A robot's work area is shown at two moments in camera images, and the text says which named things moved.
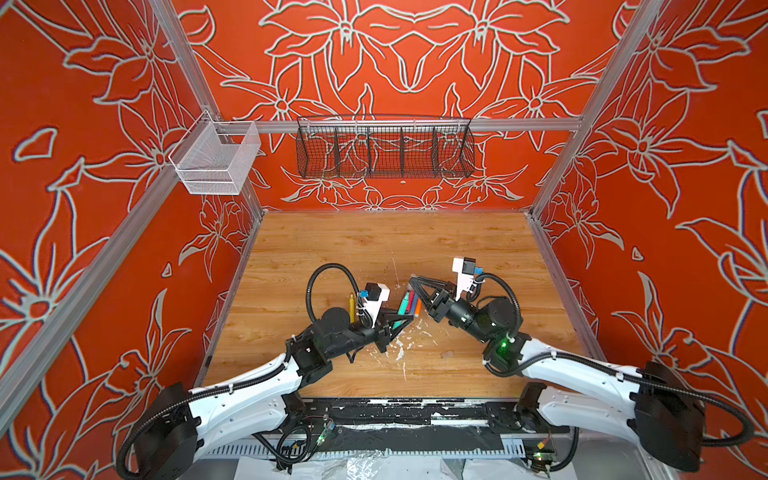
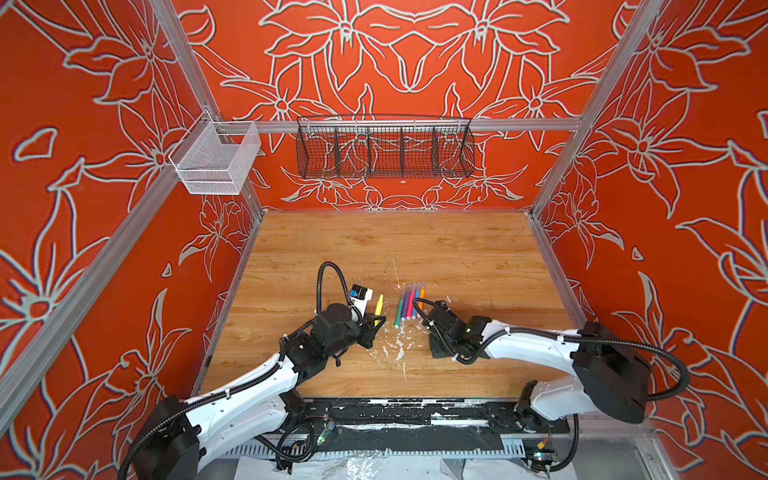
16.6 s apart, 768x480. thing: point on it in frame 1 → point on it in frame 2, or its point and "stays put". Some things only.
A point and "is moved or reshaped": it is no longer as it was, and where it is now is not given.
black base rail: x=424 y=426 stays put
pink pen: x=411 y=299 stays put
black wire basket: x=384 y=146 stays put
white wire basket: x=216 y=156 stays put
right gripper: x=443 y=307 → x=434 y=352
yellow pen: x=352 y=308 is moved or reshaped
